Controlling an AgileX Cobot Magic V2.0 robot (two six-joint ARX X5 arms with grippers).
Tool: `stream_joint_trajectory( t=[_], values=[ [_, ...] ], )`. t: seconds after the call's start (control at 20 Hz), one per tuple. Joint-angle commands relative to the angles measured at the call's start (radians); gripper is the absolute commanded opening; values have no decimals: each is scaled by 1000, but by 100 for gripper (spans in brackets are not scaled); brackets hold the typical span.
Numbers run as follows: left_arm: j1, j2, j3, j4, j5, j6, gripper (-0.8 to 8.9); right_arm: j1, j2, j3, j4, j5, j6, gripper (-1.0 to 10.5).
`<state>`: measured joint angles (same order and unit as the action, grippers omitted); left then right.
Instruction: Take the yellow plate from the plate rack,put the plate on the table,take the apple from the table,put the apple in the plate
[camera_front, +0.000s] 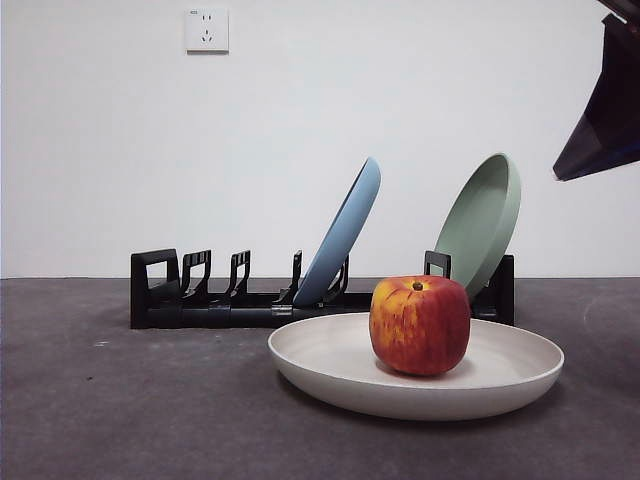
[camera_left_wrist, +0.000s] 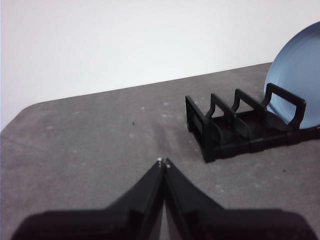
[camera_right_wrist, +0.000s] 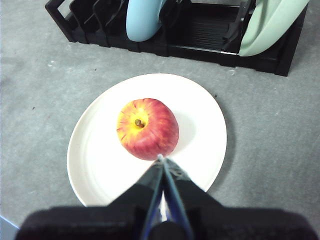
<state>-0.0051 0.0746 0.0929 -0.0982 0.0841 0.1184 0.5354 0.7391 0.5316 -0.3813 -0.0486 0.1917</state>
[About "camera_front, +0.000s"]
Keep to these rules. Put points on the cream round plate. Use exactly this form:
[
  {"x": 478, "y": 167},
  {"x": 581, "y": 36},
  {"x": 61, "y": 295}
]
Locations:
[{"x": 325, "y": 365}]

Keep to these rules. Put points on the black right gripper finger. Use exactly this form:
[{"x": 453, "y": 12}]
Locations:
[{"x": 615, "y": 110}]

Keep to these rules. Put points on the blue round plate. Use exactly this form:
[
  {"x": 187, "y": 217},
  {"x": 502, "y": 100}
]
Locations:
[{"x": 340, "y": 240}]

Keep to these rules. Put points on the white wall socket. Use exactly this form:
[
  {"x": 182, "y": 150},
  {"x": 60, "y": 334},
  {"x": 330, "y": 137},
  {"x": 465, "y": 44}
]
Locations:
[{"x": 207, "y": 30}]

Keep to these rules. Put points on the green round plate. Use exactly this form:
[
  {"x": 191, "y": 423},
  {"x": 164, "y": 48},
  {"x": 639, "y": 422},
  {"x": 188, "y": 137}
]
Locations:
[{"x": 475, "y": 235}]

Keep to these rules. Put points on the red yellow apple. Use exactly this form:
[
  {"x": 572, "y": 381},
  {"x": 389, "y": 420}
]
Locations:
[{"x": 420, "y": 330}]

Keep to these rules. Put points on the black plate rack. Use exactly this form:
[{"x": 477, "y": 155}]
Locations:
[{"x": 240, "y": 315}]

